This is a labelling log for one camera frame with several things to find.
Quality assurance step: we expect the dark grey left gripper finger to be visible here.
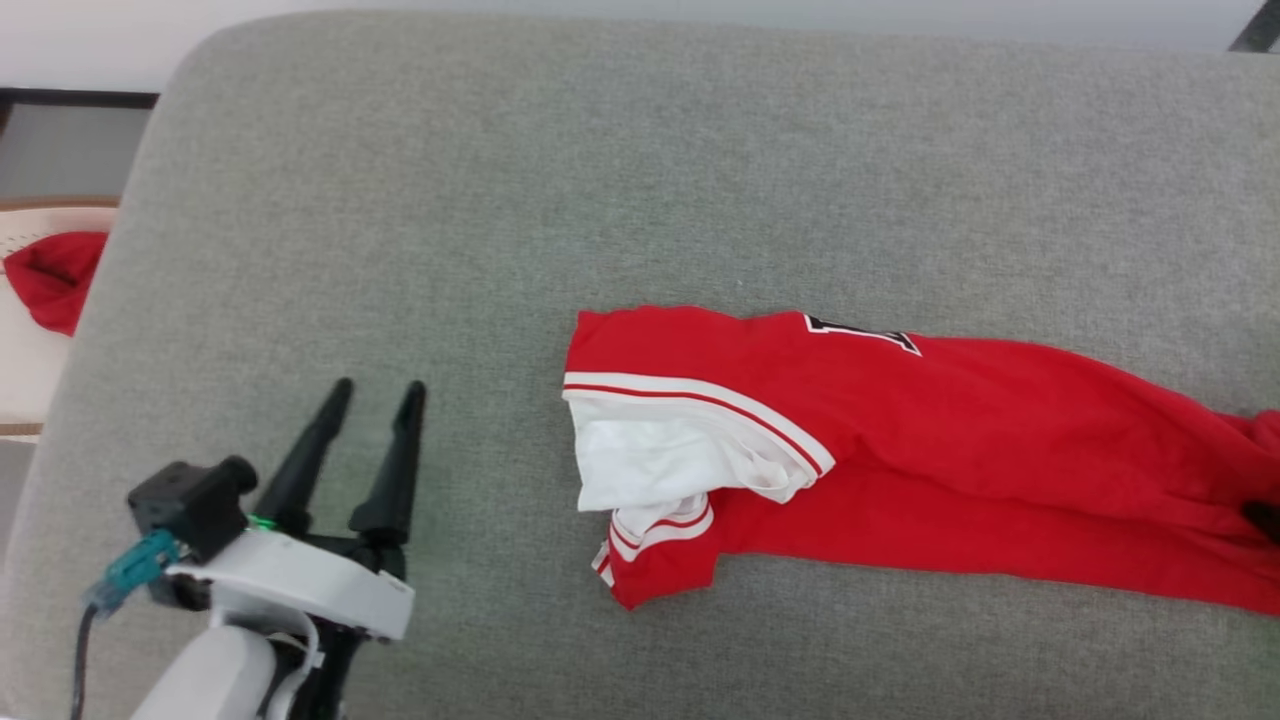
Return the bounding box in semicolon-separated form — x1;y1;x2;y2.
256;377;355;538
348;380;428;549

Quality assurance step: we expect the teal cable plug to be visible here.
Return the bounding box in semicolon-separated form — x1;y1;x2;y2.
85;530;181;613

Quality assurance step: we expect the black baseboard strip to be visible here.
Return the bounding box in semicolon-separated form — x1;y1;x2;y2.
0;88;161;111

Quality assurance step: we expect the red white sports jersey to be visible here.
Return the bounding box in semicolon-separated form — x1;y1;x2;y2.
562;305;1280;616

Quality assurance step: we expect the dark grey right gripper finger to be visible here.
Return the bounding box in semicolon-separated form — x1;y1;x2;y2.
1241;499;1280;547

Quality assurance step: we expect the black furniture leg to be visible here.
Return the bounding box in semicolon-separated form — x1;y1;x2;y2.
1228;0;1280;53

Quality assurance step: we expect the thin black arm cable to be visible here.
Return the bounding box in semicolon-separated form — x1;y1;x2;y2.
70;600;101;720

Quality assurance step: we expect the plain red garment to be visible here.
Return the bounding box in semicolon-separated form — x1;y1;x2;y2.
3;231;109;338

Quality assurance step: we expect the grey fabric sofa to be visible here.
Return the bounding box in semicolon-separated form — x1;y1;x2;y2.
0;10;1280;720

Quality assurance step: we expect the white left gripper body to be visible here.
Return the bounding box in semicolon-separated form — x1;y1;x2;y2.
165;525;416;661

